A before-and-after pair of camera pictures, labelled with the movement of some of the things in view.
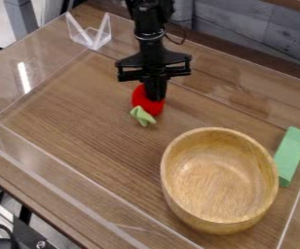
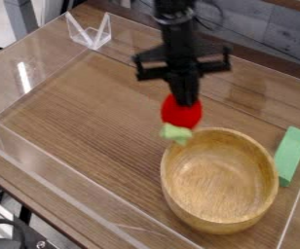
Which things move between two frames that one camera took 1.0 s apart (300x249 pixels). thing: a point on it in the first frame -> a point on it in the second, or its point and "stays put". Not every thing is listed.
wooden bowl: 220,179 stays put
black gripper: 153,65 -> 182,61
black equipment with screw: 25,237 stays put
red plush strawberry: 154,107 -> 178,119
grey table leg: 22,16 stays put
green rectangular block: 288,153 stays put
